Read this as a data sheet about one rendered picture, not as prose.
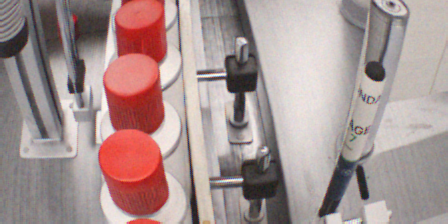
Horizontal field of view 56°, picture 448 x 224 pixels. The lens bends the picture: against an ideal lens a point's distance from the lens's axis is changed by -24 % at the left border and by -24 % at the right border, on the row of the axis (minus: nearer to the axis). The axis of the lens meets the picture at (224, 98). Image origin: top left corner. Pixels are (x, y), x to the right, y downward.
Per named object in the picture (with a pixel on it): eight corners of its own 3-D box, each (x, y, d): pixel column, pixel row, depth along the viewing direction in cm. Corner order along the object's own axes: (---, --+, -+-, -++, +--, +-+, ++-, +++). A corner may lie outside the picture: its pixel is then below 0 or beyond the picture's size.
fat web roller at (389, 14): (376, 162, 48) (422, 22, 34) (338, 169, 48) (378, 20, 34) (367, 127, 51) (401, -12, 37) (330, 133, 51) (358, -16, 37)
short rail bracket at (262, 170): (270, 227, 49) (285, 161, 40) (206, 233, 49) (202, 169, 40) (266, 202, 51) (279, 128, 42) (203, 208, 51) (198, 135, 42)
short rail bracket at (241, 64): (254, 132, 57) (261, 48, 48) (226, 135, 57) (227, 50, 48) (250, 109, 59) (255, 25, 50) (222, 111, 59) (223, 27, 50)
